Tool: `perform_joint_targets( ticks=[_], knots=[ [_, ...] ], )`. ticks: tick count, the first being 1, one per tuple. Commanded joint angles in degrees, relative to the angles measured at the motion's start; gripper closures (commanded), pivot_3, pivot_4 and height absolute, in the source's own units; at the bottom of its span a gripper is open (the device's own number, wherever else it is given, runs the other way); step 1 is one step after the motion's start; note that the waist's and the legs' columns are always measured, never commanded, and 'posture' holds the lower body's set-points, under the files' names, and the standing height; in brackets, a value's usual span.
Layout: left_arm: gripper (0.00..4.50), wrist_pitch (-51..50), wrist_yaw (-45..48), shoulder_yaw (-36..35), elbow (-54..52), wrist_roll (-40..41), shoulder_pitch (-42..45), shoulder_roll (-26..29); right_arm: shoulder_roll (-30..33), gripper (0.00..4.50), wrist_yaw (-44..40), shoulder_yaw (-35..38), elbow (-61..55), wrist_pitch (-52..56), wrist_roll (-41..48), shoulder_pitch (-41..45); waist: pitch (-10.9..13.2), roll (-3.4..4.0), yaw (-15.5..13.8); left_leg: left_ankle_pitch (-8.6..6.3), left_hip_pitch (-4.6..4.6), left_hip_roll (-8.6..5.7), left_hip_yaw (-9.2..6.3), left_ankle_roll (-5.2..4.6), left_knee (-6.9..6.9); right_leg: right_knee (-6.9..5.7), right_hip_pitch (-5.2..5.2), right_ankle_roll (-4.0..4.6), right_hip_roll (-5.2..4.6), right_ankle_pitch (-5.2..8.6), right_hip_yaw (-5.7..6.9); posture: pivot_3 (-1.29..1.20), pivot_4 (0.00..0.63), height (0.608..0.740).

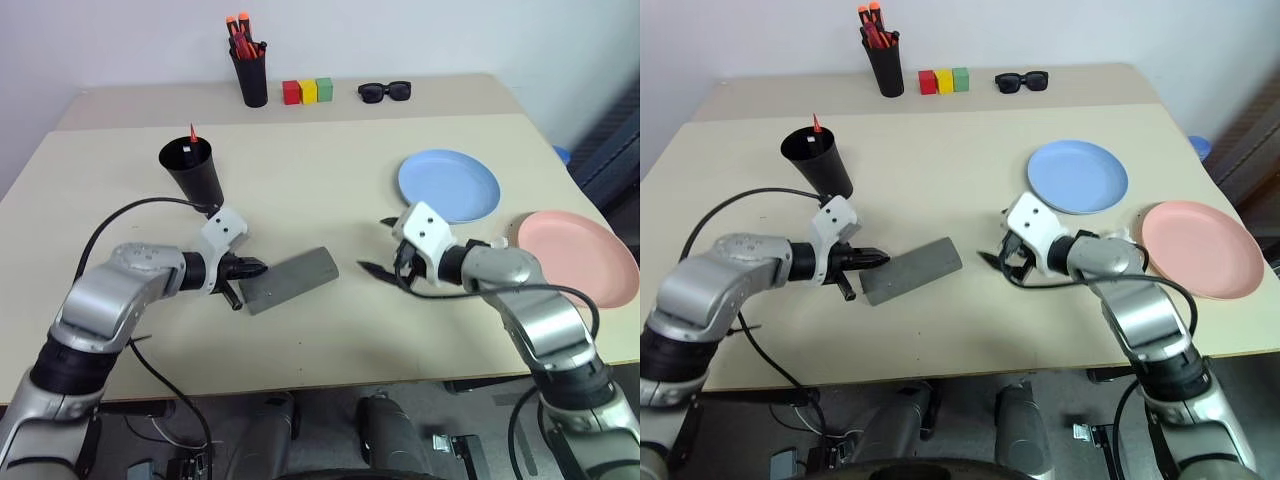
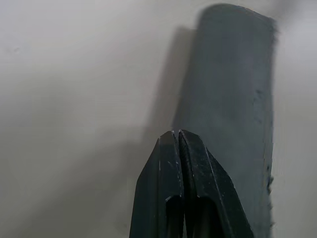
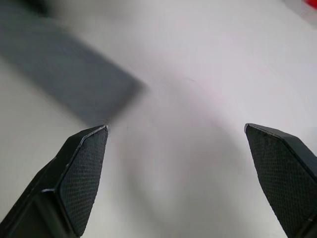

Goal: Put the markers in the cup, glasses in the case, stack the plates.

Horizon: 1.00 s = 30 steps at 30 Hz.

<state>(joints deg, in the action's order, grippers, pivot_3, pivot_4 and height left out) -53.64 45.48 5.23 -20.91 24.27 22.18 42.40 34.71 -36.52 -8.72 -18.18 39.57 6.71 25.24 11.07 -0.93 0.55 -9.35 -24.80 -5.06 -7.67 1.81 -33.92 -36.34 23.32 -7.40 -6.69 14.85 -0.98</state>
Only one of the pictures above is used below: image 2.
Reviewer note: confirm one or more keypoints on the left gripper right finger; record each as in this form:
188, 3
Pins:
210, 198

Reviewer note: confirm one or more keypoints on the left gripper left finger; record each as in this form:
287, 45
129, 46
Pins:
158, 188

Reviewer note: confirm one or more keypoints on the grey open tray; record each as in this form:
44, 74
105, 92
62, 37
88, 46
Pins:
223, 74

